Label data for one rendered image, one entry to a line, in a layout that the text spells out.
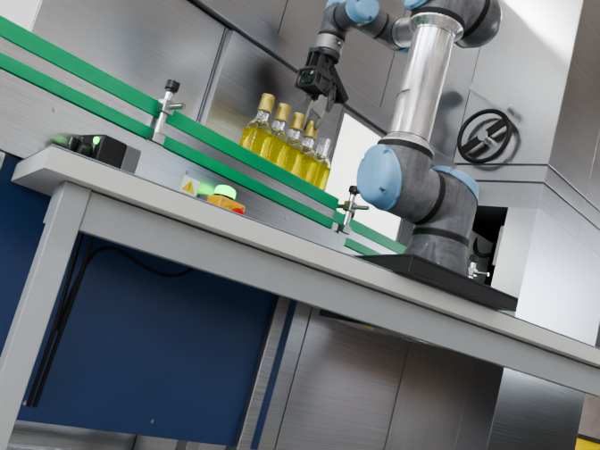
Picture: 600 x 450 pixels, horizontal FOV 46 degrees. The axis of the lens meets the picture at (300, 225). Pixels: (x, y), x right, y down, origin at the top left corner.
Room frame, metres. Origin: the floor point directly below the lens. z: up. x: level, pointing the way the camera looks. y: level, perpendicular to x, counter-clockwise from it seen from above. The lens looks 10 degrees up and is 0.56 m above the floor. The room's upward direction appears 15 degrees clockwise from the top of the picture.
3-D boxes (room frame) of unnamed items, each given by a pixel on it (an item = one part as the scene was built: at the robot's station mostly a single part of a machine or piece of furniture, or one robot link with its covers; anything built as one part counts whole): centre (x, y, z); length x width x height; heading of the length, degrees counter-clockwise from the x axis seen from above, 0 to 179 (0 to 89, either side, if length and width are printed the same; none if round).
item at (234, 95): (2.07, -0.01, 1.15); 0.90 x 0.03 x 0.34; 135
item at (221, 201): (1.43, 0.16, 0.79); 0.07 x 0.07 x 0.07; 45
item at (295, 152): (1.79, 0.08, 0.99); 0.06 x 0.06 x 0.21; 46
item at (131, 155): (1.23, 0.36, 0.79); 0.08 x 0.08 x 0.08; 45
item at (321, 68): (1.81, 0.06, 1.29); 0.09 x 0.08 x 0.12; 135
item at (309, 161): (1.83, 0.04, 0.99); 0.06 x 0.06 x 0.21; 45
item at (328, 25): (1.81, 0.05, 1.45); 0.09 x 0.08 x 0.11; 28
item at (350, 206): (1.79, -0.09, 0.95); 0.17 x 0.03 x 0.12; 45
